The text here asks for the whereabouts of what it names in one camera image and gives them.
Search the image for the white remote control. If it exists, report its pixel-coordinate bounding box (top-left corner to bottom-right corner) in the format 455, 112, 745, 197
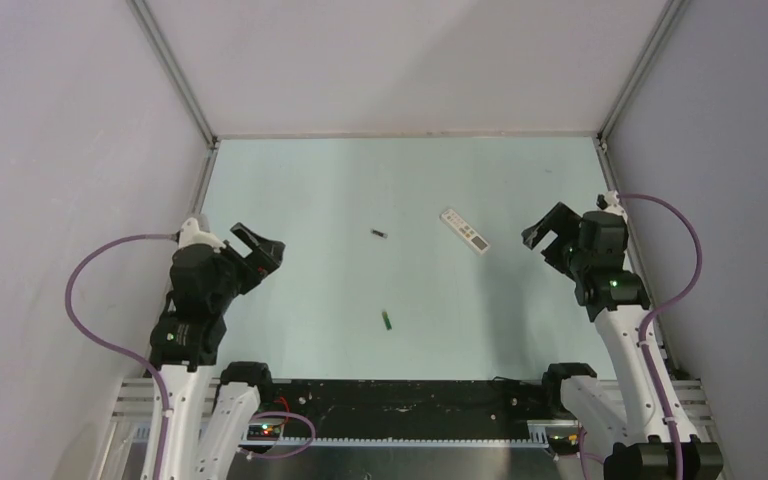
439, 208, 490, 255

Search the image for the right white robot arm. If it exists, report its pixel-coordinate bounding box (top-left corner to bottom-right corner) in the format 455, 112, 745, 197
522, 201, 724, 479

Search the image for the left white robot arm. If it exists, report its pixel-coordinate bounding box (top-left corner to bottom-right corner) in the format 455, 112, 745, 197
143, 217, 286, 479

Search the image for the green AA battery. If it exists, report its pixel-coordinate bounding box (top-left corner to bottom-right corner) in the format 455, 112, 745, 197
382, 310, 393, 331

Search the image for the left electronics board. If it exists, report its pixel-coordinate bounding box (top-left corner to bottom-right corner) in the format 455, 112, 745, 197
245, 423, 283, 442

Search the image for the electronics board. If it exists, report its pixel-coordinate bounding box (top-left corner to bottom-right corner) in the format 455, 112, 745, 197
245, 423, 283, 442
547, 433, 581, 456

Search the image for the right electronics board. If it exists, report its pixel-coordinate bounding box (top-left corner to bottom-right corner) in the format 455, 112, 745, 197
547, 433, 581, 456

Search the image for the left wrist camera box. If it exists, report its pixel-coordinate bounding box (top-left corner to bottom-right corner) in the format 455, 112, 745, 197
177, 214, 225, 251

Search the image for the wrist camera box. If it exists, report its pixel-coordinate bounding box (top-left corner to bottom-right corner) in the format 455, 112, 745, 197
596, 190, 628, 221
177, 214, 225, 251

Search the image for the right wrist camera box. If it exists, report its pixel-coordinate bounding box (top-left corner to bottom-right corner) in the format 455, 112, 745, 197
596, 190, 628, 221

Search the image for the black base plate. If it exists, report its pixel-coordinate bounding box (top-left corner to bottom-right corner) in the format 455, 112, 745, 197
263, 377, 563, 441

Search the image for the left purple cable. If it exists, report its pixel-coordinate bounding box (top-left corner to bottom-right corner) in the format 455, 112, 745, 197
65, 232, 181, 480

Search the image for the aluminium frame rail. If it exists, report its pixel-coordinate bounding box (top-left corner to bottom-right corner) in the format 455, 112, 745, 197
108, 377, 733, 480

